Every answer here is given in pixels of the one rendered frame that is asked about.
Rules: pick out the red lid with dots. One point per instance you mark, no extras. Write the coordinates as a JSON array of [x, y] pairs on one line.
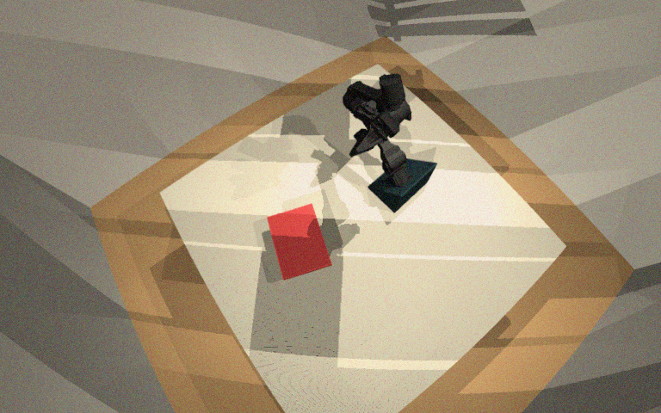
[[298, 241]]

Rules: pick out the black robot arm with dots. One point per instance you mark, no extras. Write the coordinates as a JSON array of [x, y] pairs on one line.
[[366, 102]]

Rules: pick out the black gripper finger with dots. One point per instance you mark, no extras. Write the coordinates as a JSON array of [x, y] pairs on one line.
[[354, 153], [373, 137]]

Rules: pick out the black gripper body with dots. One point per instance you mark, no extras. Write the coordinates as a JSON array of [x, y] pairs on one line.
[[388, 123]]

